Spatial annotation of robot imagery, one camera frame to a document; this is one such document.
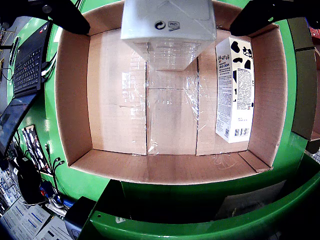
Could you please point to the cow print white carton box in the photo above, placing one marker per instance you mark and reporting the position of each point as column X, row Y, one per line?
column 235, row 100

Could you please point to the printed paper sheets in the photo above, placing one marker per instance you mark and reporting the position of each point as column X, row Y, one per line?
column 25, row 222

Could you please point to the black patterned panel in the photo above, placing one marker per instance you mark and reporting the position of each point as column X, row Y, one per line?
column 35, row 150

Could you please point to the black laptop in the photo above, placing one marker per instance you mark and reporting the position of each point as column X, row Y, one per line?
column 27, row 70

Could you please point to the plain white carton box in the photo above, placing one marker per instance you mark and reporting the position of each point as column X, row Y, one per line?
column 167, row 30

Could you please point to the large shallow cardboard tray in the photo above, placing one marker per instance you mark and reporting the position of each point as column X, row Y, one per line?
column 175, row 170

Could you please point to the black device box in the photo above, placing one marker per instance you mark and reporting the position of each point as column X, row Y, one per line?
column 78, row 217

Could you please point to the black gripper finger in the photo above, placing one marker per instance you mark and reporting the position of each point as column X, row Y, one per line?
column 65, row 15
column 262, row 17

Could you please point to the green metal machine housing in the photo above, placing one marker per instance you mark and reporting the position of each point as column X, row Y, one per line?
column 250, row 220

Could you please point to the black bag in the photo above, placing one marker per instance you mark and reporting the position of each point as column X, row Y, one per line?
column 28, row 185

